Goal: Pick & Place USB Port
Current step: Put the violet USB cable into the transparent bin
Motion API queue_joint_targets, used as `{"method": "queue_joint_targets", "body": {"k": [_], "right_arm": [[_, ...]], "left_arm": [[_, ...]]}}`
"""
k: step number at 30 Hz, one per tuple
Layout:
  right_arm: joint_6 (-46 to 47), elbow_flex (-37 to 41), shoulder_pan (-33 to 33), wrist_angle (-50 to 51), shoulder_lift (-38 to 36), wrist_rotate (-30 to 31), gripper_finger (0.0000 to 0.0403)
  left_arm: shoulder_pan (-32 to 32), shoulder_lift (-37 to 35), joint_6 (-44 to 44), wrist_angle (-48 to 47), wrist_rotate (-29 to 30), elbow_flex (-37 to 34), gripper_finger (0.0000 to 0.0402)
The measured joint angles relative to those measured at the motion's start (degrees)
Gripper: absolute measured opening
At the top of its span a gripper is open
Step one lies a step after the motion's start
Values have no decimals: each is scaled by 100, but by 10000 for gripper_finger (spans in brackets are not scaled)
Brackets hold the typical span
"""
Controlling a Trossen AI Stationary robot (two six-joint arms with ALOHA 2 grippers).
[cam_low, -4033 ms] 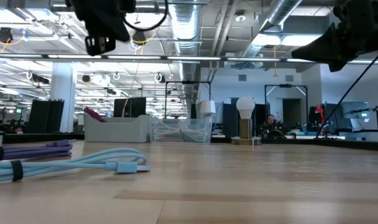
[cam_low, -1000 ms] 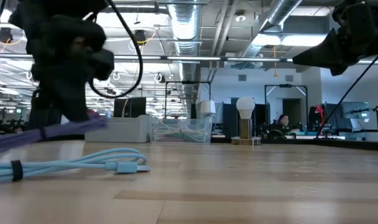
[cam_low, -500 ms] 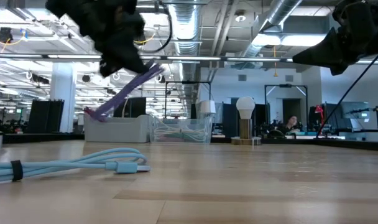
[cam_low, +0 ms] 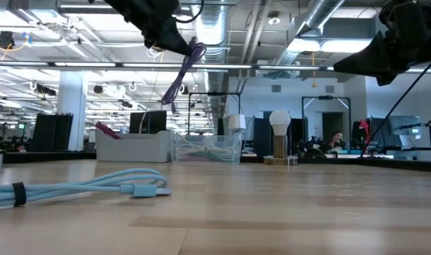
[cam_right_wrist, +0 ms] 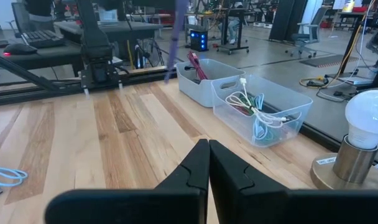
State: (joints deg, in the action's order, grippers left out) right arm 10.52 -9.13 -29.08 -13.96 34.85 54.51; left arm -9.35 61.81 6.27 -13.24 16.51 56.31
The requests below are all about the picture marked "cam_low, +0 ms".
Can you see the black frame stand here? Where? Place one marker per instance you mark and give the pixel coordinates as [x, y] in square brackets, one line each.
[325, 97]
[215, 93]

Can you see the person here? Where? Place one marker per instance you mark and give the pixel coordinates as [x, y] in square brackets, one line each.
[335, 141]

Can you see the white bulb on wooden stand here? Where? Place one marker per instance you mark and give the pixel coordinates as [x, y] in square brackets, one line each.
[280, 122]

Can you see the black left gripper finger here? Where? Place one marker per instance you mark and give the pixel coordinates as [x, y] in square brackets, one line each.
[169, 39]

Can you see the black computer monitor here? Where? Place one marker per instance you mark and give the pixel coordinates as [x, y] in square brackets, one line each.
[150, 122]

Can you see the black boom stand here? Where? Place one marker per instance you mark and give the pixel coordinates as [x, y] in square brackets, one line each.
[430, 134]

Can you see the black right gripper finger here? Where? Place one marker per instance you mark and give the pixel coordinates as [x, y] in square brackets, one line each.
[387, 78]
[371, 60]

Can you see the left clear plastic bin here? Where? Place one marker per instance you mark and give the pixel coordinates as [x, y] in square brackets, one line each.
[134, 148]

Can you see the black rounded mount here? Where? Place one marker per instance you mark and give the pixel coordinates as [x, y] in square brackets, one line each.
[314, 153]

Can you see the clear plastic bin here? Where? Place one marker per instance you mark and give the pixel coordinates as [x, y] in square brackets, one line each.
[134, 148]
[208, 141]

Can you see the grey computer monitor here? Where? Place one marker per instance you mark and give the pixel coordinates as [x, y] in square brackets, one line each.
[403, 124]

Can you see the black partition panels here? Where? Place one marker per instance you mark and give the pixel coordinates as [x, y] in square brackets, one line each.
[52, 131]

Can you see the red hanging object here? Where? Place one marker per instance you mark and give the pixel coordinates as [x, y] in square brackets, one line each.
[364, 127]

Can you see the white cylinder lamp shade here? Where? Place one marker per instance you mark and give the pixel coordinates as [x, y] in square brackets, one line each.
[236, 122]

